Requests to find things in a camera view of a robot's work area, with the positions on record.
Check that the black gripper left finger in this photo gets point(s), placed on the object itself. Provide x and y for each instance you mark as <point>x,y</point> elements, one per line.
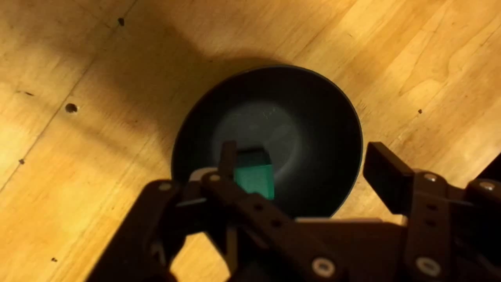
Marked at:
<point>251,220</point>

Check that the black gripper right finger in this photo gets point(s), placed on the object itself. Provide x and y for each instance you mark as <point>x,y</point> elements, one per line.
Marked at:
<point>433,225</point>

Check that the green block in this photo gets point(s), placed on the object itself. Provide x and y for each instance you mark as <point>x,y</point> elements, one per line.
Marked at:
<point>258,178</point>

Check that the black bowl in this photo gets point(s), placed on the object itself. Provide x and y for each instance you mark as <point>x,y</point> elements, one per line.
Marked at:
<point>319,131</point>

